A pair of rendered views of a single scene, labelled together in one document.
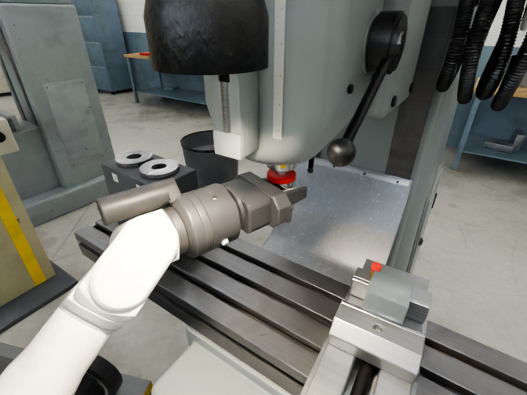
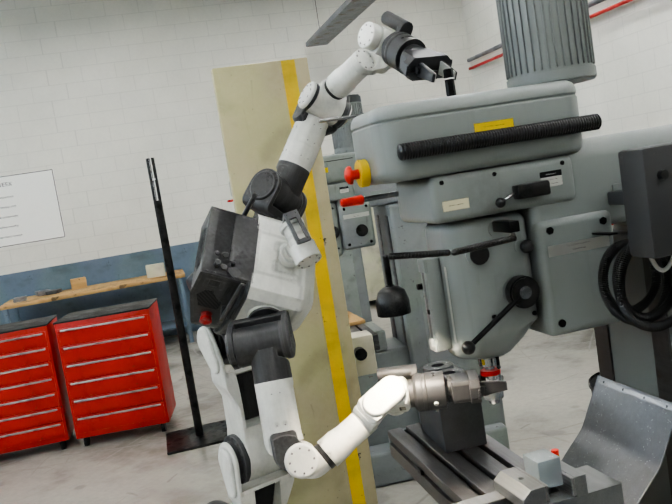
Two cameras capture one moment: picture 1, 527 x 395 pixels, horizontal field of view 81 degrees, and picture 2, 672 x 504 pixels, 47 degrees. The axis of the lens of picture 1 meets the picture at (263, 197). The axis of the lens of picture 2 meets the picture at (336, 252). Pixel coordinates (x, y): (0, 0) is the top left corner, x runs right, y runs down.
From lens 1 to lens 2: 1.46 m
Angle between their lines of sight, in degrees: 48
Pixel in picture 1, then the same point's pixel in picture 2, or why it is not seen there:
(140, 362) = not seen: outside the picture
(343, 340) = (498, 483)
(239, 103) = (433, 323)
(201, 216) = (421, 383)
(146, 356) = not seen: outside the picture
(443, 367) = not seen: outside the picture
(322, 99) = (470, 322)
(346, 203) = (627, 430)
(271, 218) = (470, 395)
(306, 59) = (458, 304)
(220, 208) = (434, 381)
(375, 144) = (647, 365)
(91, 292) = (362, 403)
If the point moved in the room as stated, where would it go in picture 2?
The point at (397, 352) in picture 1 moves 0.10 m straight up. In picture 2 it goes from (520, 488) to (513, 441)
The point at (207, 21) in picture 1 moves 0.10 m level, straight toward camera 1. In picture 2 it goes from (384, 306) to (359, 317)
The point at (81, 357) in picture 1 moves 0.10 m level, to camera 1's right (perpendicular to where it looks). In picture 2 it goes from (353, 434) to (387, 439)
